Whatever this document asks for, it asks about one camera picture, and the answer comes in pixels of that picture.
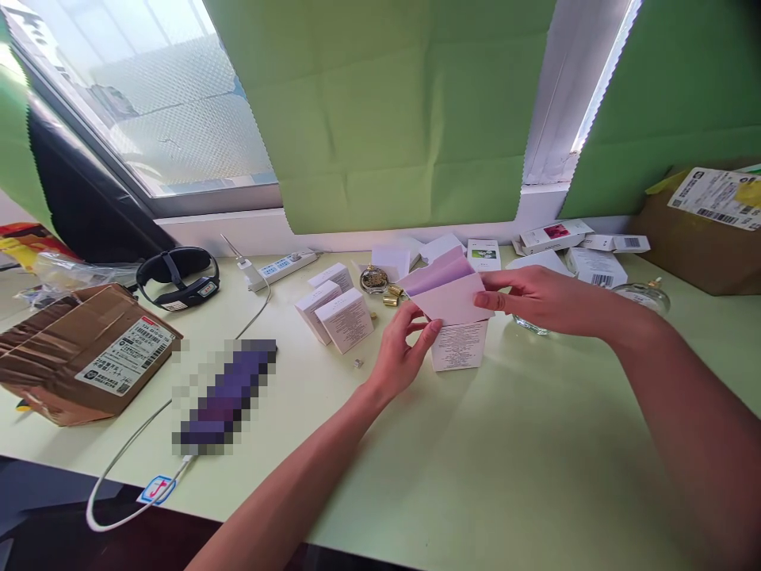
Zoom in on window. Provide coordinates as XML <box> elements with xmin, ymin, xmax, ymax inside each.
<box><xmin>0</xmin><ymin>0</ymin><xmax>284</xmax><ymax>219</ymax></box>

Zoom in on small white printed box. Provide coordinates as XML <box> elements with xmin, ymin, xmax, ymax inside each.
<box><xmin>313</xmin><ymin>287</ymin><xmax>377</xmax><ymax>357</ymax></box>
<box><xmin>307</xmin><ymin>262</ymin><xmax>354</xmax><ymax>296</ymax></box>
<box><xmin>294</xmin><ymin>280</ymin><xmax>343</xmax><ymax>346</ymax></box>

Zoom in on colourful snack bags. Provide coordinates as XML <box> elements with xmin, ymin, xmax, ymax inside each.
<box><xmin>0</xmin><ymin>220</ymin><xmax>82</xmax><ymax>276</ymax></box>

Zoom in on large cardboard box, yellow tape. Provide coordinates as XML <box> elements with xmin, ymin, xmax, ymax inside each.
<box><xmin>632</xmin><ymin>156</ymin><xmax>761</xmax><ymax>297</ymax></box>

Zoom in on taped cardboard box, white label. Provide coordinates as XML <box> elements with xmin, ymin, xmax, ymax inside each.
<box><xmin>0</xmin><ymin>283</ymin><xmax>185</xmax><ymax>429</ymax></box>

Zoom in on wide green cloth sheet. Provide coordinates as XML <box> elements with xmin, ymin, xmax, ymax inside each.
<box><xmin>201</xmin><ymin>0</ymin><xmax>558</xmax><ymax>236</ymax></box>

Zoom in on white charger plug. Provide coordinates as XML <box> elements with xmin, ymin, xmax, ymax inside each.
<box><xmin>219</xmin><ymin>232</ymin><xmax>270</xmax><ymax>293</ymax></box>

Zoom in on white box, red flower picture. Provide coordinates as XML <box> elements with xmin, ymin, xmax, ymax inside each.
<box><xmin>511</xmin><ymin>218</ymin><xmax>595</xmax><ymax>257</ymax></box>

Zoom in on white charging cable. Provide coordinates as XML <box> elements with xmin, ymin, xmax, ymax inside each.
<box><xmin>85</xmin><ymin>279</ymin><xmax>273</xmax><ymax>531</ymax></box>

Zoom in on person's left hand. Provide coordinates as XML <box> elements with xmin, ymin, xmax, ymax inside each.
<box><xmin>362</xmin><ymin>300</ymin><xmax>445</xmax><ymax>407</ymax></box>

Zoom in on white box, green picture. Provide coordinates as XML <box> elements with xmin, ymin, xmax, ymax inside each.
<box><xmin>466</xmin><ymin>237</ymin><xmax>502</xmax><ymax>274</ymax></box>

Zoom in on white power strip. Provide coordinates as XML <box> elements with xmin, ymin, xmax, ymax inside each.
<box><xmin>260</xmin><ymin>249</ymin><xmax>318</xmax><ymax>282</ymax></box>

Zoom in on ornate gold perfume bottle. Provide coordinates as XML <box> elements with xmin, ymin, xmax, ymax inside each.
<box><xmin>358</xmin><ymin>263</ymin><xmax>391</xmax><ymax>297</ymax></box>

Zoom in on person's right hand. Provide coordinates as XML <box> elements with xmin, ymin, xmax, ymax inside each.
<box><xmin>473</xmin><ymin>265</ymin><xmax>656</xmax><ymax>341</ymax></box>

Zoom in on narrow green cloth strip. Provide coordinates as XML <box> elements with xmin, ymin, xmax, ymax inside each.
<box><xmin>0</xmin><ymin>0</ymin><xmax>59</xmax><ymax>239</ymax></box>

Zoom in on white carton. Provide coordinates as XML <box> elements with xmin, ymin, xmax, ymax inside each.
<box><xmin>394</xmin><ymin>246</ymin><xmax>498</xmax><ymax>374</ymax></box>

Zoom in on round clear glass bottle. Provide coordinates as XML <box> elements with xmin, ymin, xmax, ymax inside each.
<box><xmin>610</xmin><ymin>277</ymin><xmax>671</xmax><ymax>317</ymax></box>

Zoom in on large white box with barcode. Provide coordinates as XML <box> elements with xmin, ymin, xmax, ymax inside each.
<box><xmin>563</xmin><ymin>246</ymin><xmax>630</xmax><ymax>291</ymax></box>

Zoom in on clear plastic bag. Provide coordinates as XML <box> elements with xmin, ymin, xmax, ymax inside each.
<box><xmin>11</xmin><ymin>249</ymin><xmax>129</xmax><ymax>312</ymax></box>

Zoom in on red and blue sticker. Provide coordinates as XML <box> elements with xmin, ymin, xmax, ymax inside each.
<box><xmin>137</xmin><ymin>473</ymin><xmax>179</xmax><ymax>508</ymax></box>

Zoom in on flat white box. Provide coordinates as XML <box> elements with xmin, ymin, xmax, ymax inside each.
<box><xmin>503</xmin><ymin>248</ymin><xmax>576</xmax><ymax>279</ymax></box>

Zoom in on black head strap device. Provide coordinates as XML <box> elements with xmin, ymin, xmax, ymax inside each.
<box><xmin>135</xmin><ymin>246</ymin><xmax>222</xmax><ymax>314</ymax></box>

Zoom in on black panel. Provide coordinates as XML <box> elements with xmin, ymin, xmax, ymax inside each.
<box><xmin>28</xmin><ymin>109</ymin><xmax>181</xmax><ymax>266</ymax></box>

